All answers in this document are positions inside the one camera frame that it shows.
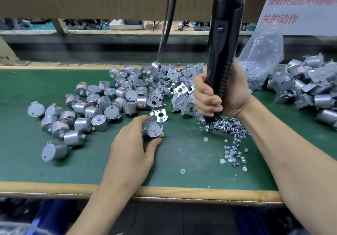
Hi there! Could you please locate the green bench mat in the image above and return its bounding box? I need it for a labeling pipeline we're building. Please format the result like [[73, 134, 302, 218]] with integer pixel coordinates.
[[0, 69, 337, 191]]

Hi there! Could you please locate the pile of metal brackets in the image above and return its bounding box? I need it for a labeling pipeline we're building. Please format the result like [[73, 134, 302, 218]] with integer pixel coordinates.
[[109, 61, 206, 125]]

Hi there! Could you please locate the dark blue crate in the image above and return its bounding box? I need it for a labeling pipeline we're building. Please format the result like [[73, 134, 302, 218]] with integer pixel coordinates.
[[234, 206, 296, 235]]

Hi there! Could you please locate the small clear plastic bag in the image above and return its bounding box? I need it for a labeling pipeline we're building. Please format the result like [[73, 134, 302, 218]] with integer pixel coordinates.
[[239, 24, 285, 92]]

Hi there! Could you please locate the person's right hand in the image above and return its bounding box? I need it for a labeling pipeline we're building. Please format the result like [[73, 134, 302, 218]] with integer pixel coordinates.
[[193, 58, 252, 119]]

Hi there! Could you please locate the black hanging cable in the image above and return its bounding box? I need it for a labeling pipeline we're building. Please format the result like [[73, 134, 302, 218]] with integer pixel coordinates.
[[159, 0, 181, 60], [158, 0, 174, 60]]

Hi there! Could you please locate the pile of silver motors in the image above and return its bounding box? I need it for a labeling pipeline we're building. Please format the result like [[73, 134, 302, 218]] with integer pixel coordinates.
[[27, 81, 148, 162]]

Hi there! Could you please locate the silver round motor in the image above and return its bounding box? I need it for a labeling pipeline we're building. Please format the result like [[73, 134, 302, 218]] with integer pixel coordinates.
[[143, 120, 164, 139]]

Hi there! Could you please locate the person's left forearm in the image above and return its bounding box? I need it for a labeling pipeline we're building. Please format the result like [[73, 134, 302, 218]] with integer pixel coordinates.
[[67, 185, 138, 235]]

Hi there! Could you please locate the person's left hand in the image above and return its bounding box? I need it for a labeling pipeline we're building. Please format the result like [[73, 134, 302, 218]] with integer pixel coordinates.
[[103, 115, 164, 196]]

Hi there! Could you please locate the white paper sign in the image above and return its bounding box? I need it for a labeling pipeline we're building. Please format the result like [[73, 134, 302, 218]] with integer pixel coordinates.
[[257, 0, 337, 37]]

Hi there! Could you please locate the blue plastic bin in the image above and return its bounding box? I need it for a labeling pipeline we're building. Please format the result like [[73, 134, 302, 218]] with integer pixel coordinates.
[[29, 199, 66, 235]]

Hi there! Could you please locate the black electric screwdriver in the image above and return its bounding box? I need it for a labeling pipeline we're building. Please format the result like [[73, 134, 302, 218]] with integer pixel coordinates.
[[204, 0, 245, 133]]

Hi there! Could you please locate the slanted wooden post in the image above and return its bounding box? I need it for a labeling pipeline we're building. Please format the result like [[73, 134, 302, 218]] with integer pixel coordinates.
[[0, 36, 19, 64]]

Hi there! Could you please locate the person's right forearm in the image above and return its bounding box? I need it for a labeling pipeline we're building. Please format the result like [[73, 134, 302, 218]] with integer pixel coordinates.
[[237, 95, 337, 235]]

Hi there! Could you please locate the pile of assembled motors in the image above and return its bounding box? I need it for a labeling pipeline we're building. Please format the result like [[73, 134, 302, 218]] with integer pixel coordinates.
[[266, 53, 337, 130]]

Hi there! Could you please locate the scatter of small silver screws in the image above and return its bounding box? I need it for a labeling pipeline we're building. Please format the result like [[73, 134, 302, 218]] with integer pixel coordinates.
[[180, 117, 251, 175]]

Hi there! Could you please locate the silver metal bracket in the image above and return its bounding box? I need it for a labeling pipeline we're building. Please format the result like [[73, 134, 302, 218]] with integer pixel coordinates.
[[142, 116, 159, 132]]

